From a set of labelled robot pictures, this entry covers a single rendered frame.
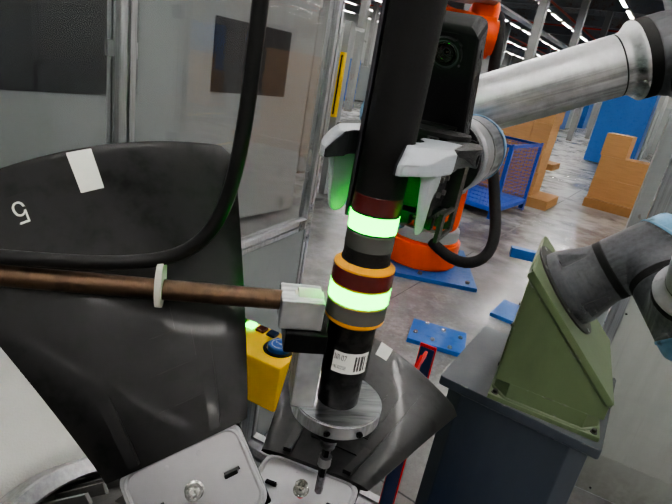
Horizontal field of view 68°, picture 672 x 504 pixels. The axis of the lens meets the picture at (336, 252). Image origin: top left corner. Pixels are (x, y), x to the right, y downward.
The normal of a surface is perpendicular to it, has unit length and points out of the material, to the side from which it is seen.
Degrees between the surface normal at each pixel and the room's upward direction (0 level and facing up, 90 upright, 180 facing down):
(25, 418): 50
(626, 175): 90
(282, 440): 9
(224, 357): 54
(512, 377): 90
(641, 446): 90
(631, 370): 90
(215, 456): 62
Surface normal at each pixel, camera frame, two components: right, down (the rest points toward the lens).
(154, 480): 0.14, -0.11
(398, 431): 0.38, -0.84
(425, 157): 0.50, -0.43
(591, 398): -0.44, 0.25
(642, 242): -0.68, -0.47
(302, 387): 0.14, 0.37
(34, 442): 0.78, -0.37
